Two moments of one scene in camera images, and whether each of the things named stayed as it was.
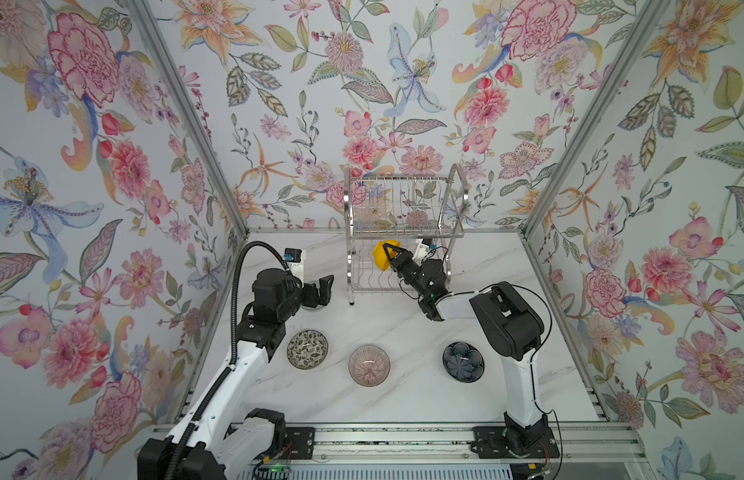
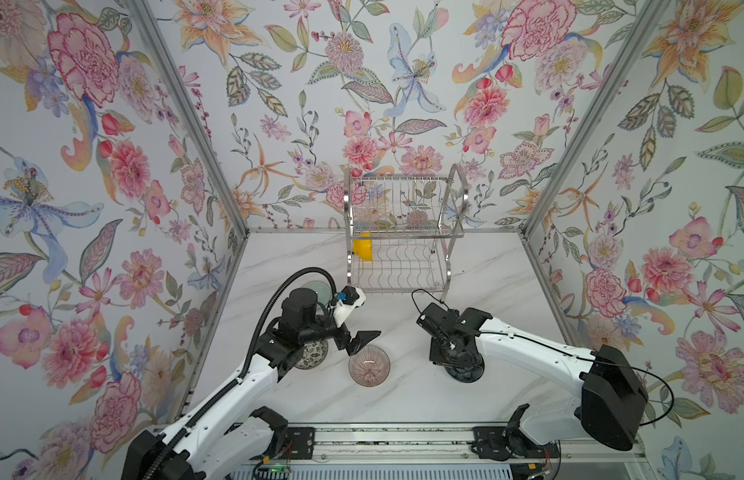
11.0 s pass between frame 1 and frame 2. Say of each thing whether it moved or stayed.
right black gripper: moved
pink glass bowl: stayed
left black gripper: moved
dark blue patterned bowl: stayed
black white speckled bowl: stayed
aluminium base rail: stayed
